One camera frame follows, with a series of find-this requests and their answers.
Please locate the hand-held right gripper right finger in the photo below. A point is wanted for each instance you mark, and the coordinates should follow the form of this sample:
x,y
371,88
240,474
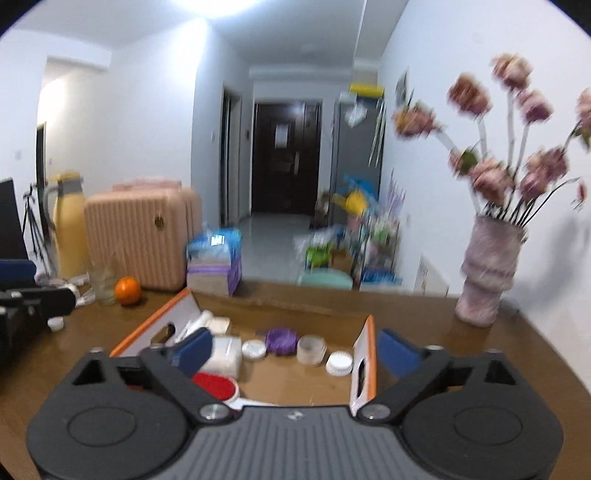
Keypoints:
x,y
397,353

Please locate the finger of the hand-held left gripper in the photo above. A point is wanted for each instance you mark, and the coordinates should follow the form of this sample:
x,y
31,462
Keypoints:
x,y
18,273
41,302

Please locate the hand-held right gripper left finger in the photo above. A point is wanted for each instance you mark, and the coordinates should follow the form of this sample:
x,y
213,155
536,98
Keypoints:
x,y
194,351

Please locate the translucent plastic container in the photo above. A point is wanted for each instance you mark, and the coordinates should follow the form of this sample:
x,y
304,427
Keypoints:
x,y
226,356

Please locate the white lint brush red pad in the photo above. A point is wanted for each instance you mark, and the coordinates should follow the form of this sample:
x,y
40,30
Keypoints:
x,y
214,385

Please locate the white round cap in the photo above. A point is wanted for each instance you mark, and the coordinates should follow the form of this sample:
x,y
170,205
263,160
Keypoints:
x,y
254,350
339,363

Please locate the grey tape roll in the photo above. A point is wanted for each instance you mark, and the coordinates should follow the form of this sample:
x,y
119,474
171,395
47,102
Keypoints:
x,y
310,350

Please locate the purple bottle cap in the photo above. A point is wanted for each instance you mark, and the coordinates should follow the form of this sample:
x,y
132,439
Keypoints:
x,y
280,341

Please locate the orange cardboard box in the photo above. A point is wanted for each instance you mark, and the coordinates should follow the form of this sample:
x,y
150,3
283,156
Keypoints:
x,y
295,383

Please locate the small white round puck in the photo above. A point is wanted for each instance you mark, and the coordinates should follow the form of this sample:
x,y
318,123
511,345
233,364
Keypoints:
x,y
56,324

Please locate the black tripod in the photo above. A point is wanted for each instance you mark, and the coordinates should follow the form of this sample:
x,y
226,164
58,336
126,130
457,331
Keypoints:
x,y
34,230

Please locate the black paper bag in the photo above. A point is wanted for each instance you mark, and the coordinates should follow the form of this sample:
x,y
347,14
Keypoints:
x,y
11,221

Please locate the clear glass cup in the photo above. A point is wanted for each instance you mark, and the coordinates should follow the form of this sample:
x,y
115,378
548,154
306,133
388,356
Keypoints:
x,y
102,284

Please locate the yellow thermos jug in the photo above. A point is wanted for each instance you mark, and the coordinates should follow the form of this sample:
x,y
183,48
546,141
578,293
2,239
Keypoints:
x,y
69,230

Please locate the orange fruit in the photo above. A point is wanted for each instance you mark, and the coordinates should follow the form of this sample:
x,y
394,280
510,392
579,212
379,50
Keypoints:
x,y
128,290

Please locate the blue tissue pack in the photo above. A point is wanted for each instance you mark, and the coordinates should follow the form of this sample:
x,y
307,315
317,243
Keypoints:
x,y
214,263

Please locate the pink ribbed suitcase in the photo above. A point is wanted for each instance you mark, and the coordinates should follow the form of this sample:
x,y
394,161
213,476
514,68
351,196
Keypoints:
x,y
138,240

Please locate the pink textured vase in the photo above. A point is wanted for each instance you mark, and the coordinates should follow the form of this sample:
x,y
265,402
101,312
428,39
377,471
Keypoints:
x,y
489,272

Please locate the purple decorative plant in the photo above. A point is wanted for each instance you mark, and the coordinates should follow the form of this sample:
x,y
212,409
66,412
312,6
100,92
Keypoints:
x,y
396,198

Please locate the yellow watering can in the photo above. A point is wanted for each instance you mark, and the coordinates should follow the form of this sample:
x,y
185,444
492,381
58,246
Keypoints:
x,y
353,201

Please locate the dried pink roses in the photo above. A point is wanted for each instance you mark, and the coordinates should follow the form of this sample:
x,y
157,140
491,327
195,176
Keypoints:
x,y
494,177

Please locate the grey refrigerator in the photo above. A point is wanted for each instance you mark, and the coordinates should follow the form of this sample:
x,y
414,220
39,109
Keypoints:
x,y
358,152

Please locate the dark entrance door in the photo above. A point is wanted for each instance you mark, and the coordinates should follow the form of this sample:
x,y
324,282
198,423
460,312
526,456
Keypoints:
x,y
286,157

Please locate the folded umbrella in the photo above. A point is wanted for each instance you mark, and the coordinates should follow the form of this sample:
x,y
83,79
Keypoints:
x,y
377,134

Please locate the yellow box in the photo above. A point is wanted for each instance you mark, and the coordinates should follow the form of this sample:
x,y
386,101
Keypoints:
x,y
367,90

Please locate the wall picture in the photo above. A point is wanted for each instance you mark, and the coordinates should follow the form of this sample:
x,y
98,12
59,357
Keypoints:
x,y
402,86

